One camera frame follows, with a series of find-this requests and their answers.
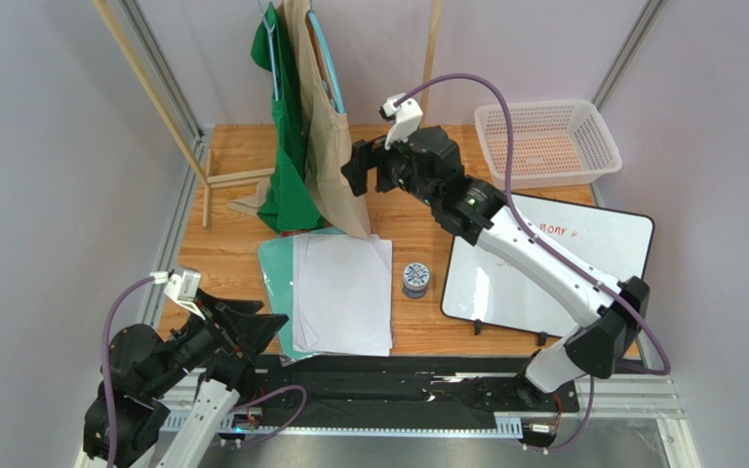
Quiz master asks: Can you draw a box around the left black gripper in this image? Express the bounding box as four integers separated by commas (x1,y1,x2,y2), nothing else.
146,285,289,396

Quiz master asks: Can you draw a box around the beige t shirt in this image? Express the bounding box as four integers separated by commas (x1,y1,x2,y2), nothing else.
227,1,372,238

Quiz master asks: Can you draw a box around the light blue hanger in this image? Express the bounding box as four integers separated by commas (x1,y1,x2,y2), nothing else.
306,1,346,115

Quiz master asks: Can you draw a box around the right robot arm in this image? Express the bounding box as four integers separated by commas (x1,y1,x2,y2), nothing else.
341,127,650,393

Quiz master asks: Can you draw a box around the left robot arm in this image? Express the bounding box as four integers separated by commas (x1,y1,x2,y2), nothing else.
83,290,289,467

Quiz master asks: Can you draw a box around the green t shirt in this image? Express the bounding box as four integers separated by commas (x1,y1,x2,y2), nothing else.
251,4,325,234

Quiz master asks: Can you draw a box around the teal plastic folder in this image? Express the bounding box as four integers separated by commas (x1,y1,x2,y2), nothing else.
257,235,320,366

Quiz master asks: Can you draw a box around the white paper stack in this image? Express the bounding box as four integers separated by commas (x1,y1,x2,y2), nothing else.
293,234,393,357

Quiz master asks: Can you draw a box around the small round tin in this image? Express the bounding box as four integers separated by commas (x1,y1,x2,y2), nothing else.
402,262,431,299

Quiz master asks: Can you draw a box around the white plastic basket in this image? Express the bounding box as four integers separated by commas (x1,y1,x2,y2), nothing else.
508,99,623,190

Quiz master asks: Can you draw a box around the white whiteboard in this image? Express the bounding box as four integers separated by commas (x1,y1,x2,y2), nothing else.
441,194,654,337

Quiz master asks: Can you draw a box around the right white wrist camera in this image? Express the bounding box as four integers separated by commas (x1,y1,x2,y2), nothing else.
379,94,423,150

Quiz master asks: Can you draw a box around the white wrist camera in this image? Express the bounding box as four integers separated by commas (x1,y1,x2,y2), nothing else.
379,94,423,150
148,266,205,320

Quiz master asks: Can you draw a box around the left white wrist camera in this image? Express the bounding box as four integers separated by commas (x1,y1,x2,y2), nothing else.
148,266,205,320

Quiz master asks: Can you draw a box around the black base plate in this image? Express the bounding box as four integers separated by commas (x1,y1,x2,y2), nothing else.
239,355,580,430

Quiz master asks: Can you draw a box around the wooden clothes rack frame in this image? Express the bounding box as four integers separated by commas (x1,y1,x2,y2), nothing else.
92,0,444,230

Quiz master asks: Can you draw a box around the blue wire hanger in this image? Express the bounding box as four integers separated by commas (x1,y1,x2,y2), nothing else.
256,0,282,101

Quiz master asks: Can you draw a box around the aluminium frame rail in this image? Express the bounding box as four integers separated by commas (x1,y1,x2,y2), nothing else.
114,0,700,468

